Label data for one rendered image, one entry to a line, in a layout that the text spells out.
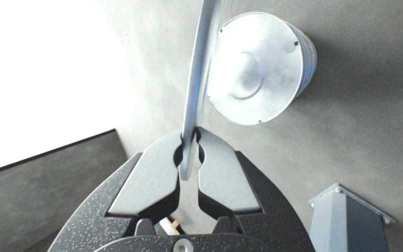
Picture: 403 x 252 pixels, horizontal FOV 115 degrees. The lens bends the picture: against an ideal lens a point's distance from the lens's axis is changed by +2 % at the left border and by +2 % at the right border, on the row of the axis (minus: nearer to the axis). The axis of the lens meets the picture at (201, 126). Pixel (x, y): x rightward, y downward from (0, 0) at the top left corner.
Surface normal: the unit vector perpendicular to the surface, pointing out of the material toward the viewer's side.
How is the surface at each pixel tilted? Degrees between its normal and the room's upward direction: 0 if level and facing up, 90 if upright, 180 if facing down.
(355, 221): 90
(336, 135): 0
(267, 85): 0
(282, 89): 0
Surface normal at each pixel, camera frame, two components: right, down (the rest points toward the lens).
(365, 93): -0.68, 0.35
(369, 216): 0.17, -0.78
